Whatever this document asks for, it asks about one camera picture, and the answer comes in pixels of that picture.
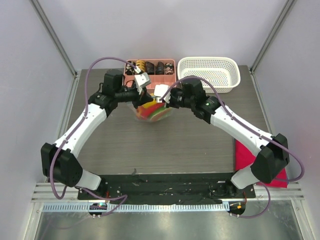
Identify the white perforated basket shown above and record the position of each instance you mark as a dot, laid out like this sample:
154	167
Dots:
221	72

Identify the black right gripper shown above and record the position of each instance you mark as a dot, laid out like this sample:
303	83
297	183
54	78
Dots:
167	104

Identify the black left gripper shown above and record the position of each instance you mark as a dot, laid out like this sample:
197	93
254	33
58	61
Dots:
143	98

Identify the black blue roll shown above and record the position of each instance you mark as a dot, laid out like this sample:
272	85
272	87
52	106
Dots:
160	68

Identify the toy watermelon slice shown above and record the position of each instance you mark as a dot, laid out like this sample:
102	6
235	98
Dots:
159	112

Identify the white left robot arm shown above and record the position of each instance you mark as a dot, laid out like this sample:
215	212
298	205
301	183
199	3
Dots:
60	159

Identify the yellow striped roll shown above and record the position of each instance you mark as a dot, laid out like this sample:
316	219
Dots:
141	64

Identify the dark brown roll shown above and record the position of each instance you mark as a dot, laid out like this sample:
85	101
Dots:
149	68

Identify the red folded cloth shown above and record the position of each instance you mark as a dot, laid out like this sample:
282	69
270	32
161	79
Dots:
244	158

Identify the black pink roll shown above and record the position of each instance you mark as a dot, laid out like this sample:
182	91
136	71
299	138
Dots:
169	68

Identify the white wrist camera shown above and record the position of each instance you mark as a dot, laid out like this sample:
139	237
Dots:
142	81
162	93

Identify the white slotted cable duct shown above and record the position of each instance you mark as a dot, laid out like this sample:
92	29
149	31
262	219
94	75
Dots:
96	207

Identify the black floral sushi roll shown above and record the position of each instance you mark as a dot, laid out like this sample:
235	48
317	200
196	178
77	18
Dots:
129	69

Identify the clear zip top bag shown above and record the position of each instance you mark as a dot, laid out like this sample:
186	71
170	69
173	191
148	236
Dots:
138	116

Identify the yellow toy mango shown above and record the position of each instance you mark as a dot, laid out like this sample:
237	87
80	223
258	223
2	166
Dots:
149	104

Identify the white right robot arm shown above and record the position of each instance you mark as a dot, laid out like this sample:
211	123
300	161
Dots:
270	151

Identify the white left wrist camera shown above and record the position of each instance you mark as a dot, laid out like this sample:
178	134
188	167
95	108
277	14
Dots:
142	81

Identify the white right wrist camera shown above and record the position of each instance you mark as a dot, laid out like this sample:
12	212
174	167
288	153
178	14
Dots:
162	93

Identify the red toy chili pepper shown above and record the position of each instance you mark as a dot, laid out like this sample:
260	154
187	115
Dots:
144	111

